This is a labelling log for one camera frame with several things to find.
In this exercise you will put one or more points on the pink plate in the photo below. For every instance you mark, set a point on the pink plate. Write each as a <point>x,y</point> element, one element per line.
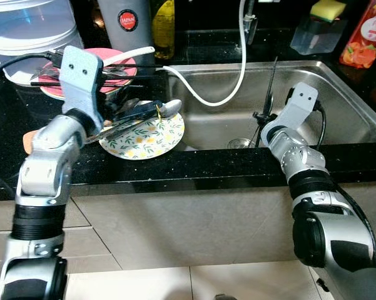
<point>103,51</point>

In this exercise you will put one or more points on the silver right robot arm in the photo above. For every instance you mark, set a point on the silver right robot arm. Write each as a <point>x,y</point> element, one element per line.
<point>325,231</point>

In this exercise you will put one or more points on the clear plastic lidded container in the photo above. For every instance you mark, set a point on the clear plastic lidded container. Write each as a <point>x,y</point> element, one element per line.
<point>31,31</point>

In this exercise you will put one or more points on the peach dish soap bottle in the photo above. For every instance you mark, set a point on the peach dish soap bottle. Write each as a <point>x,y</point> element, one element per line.
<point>363,37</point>

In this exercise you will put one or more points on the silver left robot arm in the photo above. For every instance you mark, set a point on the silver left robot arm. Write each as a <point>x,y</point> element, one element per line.
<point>47,175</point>

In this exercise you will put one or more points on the metal spoon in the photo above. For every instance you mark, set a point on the metal spoon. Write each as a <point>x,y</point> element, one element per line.
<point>169,108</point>

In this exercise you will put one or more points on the stainless steel sink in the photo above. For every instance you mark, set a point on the stainless steel sink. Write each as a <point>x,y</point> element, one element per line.
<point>338,106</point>

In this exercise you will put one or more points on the metal tongs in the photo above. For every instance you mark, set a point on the metal tongs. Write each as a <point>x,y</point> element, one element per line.
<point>122,130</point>

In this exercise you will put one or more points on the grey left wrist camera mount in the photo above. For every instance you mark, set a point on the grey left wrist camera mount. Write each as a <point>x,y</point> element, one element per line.
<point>81,81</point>

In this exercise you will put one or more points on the wooden spatula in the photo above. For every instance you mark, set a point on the wooden spatula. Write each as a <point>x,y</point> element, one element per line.
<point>30,140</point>

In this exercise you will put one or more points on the white rice paddle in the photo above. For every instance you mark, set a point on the white rice paddle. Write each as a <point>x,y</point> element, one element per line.
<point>134,54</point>

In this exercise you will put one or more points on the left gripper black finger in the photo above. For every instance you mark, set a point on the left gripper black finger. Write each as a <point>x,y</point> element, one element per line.
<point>130,105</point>
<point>144,113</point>

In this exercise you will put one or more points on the yellow sponge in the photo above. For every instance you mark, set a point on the yellow sponge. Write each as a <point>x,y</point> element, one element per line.
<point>328,9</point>

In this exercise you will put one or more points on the floral print plate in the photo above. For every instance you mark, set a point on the floral print plate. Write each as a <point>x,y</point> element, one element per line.
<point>156,140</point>

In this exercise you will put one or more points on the grey thermos with red label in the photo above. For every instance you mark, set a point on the grey thermos with red label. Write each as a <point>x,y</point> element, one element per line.
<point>126,37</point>

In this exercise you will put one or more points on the clear faucet spout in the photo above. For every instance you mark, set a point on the clear faucet spout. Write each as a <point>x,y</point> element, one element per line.
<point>250,22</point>

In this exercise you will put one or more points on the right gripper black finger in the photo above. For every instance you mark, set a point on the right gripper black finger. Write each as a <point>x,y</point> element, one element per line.
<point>266,118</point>

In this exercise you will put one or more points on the yellow oil bottle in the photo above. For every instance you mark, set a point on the yellow oil bottle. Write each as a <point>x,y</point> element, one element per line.
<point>164,28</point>

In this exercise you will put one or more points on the clear plastic sponge holder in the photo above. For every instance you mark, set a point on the clear plastic sponge holder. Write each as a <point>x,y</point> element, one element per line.
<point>316,37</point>

